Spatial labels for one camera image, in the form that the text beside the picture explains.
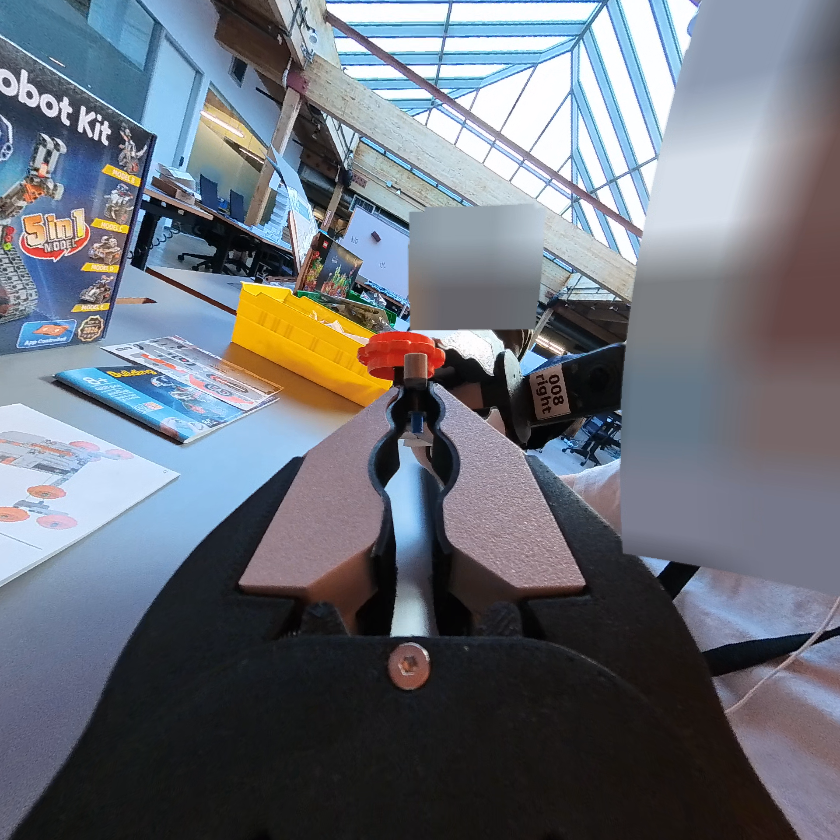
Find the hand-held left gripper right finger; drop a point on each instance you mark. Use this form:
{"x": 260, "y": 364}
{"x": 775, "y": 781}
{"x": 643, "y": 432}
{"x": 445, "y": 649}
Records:
{"x": 505, "y": 518}

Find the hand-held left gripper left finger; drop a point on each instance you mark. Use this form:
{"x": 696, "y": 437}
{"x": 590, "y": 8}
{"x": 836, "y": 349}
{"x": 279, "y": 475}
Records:
{"x": 315, "y": 518}

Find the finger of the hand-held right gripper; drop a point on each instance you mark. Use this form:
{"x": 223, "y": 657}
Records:
{"x": 472, "y": 361}

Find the grey toy beam assembly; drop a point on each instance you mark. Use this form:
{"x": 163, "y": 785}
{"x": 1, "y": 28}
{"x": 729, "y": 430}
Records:
{"x": 415, "y": 371}

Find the orange gear wheel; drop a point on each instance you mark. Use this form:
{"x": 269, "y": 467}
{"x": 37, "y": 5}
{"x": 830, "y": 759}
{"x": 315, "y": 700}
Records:
{"x": 394, "y": 348}

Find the grey desk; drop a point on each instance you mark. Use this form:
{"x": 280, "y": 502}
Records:
{"x": 197, "y": 492}

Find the clear plastic bags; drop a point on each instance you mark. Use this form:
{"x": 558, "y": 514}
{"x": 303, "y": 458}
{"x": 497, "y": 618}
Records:
{"x": 354, "y": 318}

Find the dark printed toy box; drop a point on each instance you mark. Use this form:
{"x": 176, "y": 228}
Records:
{"x": 331, "y": 266}

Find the sticker sheet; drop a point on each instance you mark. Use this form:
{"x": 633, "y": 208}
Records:
{"x": 216, "y": 374}

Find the yellow storage bin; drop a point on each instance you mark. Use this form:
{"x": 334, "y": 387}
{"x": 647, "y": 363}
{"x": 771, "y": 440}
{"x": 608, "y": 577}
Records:
{"x": 295, "y": 334}

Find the blue booklet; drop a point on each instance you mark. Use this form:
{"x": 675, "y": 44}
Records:
{"x": 144, "y": 403}

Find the wooden ceiling beam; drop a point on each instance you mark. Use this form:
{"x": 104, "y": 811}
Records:
{"x": 426, "y": 151}

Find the white instruction booklet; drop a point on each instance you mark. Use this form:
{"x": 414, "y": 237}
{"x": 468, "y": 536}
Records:
{"x": 65, "y": 485}

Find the glass skylight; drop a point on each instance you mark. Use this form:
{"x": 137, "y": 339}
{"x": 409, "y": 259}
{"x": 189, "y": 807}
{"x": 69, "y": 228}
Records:
{"x": 512, "y": 79}

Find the white t-shirt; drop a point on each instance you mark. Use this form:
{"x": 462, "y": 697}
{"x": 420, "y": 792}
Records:
{"x": 774, "y": 722}

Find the robot kit box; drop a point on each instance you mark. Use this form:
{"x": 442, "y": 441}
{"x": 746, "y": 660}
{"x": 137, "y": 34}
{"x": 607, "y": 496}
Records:
{"x": 59, "y": 197}

